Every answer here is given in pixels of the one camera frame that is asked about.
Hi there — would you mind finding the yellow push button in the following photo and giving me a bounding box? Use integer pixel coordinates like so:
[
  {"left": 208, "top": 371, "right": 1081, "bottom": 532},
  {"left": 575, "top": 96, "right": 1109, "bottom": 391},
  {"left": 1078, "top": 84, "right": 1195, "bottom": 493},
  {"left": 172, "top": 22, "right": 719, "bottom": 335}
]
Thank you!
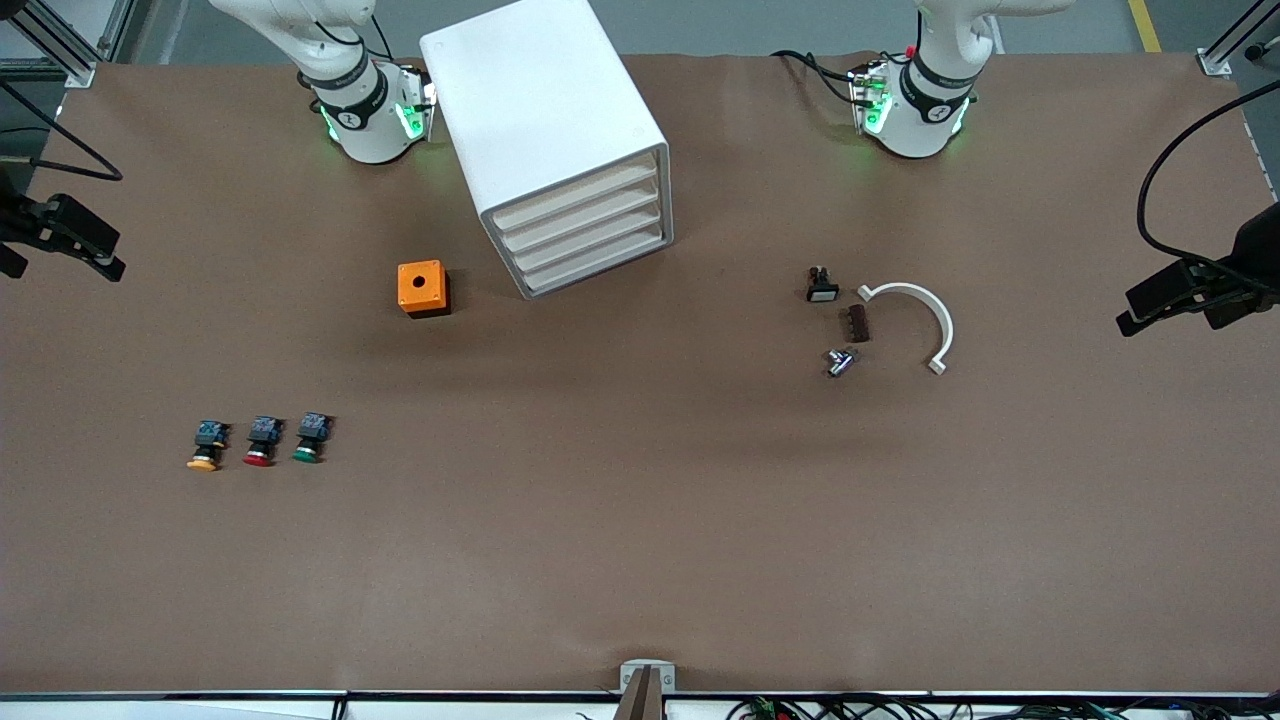
[{"left": 186, "top": 420, "right": 231, "bottom": 473}]

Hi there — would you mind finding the white plastic drawer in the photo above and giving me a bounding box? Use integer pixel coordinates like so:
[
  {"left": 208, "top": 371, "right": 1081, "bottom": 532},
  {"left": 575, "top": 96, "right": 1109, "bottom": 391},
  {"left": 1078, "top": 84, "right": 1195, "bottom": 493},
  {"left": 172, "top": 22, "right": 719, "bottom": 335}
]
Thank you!
[
  {"left": 508, "top": 203, "right": 663, "bottom": 273},
  {"left": 490, "top": 152, "right": 662, "bottom": 233},
  {"left": 498, "top": 178, "right": 662, "bottom": 253},
  {"left": 518, "top": 226, "right": 665, "bottom": 294}
]

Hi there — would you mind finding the red push button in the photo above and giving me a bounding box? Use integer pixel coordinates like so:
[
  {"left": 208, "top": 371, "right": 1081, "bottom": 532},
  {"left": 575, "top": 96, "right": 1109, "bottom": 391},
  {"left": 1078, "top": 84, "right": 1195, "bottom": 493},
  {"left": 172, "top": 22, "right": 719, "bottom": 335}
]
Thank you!
[{"left": 242, "top": 415, "right": 285, "bottom": 468}]

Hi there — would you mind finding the green push button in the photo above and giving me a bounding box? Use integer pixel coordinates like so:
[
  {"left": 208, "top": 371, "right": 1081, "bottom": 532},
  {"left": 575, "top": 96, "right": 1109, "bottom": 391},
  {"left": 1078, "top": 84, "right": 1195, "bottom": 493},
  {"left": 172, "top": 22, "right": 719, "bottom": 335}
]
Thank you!
[{"left": 292, "top": 411, "right": 334, "bottom": 464}]

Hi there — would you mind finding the white drawer cabinet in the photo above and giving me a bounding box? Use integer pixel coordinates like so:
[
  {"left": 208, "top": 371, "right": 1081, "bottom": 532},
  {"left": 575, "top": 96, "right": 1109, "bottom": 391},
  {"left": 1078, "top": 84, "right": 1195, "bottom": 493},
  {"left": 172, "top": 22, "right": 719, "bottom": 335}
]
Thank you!
[{"left": 419, "top": 0, "right": 674, "bottom": 301}]

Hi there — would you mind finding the yellow floor tape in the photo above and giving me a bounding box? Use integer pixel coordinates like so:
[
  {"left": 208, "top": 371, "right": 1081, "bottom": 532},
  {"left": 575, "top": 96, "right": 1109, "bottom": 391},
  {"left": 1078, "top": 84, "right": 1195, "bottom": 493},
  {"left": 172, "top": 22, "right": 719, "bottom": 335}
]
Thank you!
[{"left": 1128, "top": 0, "right": 1167, "bottom": 54}]

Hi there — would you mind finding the brown table cover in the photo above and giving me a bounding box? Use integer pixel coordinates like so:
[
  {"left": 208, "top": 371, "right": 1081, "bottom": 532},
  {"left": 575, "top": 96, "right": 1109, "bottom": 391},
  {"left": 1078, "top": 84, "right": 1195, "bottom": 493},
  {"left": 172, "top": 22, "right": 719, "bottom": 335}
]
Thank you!
[{"left": 0, "top": 50, "right": 1280, "bottom": 696}]

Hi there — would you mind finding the aluminium frame post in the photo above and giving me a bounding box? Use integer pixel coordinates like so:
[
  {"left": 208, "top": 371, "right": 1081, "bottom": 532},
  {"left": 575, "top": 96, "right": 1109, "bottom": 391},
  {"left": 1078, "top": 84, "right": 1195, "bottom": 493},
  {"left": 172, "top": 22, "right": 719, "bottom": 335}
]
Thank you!
[
  {"left": 0, "top": 0, "right": 136, "bottom": 89},
  {"left": 1197, "top": 0, "right": 1280, "bottom": 79}
]

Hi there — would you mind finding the white curved plastic bracket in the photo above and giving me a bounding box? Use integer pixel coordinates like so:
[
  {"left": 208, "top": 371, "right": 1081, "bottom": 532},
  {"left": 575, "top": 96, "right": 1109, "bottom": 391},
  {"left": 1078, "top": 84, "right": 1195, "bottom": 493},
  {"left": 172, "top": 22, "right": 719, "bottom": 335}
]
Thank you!
[{"left": 857, "top": 282, "right": 955, "bottom": 376}]

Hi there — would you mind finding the orange button enclosure box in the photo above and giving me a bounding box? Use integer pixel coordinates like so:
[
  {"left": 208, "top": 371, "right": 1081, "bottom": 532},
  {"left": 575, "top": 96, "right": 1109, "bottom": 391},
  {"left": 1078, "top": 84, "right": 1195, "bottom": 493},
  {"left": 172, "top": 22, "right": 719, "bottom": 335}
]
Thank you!
[{"left": 397, "top": 260, "right": 451, "bottom": 319}]

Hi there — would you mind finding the black arm base cable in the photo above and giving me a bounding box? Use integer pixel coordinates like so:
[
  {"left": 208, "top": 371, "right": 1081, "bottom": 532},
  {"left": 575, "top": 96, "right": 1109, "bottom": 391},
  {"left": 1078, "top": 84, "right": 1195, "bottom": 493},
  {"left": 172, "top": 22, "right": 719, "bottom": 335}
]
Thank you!
[{"left": 770, "top": 48, "right": 863, "bottom": 106}]

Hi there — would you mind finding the white table edge rail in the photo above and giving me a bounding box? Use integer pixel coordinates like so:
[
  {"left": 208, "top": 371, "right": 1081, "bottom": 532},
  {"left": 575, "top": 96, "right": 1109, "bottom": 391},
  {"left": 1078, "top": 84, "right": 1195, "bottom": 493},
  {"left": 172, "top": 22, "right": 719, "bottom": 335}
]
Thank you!
[{"left": 0, "top": 690, "right": 1280, "bottom": 720}]

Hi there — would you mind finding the black cable bundle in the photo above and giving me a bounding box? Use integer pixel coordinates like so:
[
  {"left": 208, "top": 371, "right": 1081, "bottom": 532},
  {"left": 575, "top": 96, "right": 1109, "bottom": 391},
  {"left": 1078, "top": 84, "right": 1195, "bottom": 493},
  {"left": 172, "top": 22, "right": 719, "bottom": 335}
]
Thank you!
[{"left": 725, "top": 694, "right": 1280, "bottom": 720}]

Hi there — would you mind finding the silver metal table bracket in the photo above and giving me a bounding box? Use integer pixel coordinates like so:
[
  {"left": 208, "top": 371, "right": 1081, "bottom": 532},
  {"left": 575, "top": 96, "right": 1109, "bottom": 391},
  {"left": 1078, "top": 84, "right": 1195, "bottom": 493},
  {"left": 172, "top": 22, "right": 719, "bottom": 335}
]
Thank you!
[{"left": 620, "top": 660, "right": 677, "bottom": 694}]

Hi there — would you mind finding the brown camera post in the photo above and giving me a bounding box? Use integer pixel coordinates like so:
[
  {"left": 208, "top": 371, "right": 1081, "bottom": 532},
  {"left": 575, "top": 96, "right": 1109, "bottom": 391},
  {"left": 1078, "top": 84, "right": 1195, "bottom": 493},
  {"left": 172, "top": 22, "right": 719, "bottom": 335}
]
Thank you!
[{"left": 612, "top": 667, "right": 666, "bottom": 720}]

